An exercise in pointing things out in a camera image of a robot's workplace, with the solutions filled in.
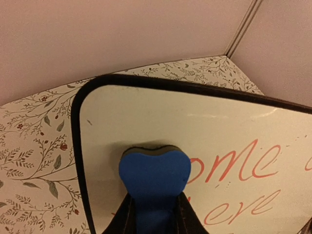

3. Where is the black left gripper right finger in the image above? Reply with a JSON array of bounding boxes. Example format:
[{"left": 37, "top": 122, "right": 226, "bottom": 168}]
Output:
[{"left": 176, "top": 193, "right": 207, "bottom": 234}]

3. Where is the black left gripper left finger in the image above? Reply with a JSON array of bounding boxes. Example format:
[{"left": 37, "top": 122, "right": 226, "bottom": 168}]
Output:
[{"left": 102, "top": 194, "right": 133, "bottom": 234}]

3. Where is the blue whiteboard eraser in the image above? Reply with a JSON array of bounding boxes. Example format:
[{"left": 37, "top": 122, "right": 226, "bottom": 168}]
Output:
[{"left": 118, "top": 145, "right": 191, "bottom": 234}]

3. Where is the small black-framed whiteboard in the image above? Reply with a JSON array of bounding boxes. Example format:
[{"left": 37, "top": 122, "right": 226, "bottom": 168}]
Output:
[{"left": 71, "top": 74, "right": 312, "bottom": 234}]

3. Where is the right aluminium corner post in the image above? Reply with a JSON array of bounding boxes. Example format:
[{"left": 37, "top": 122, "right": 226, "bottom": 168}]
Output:
[{"left": 224, "top": 0, "right": 263, "bottom": 58}]

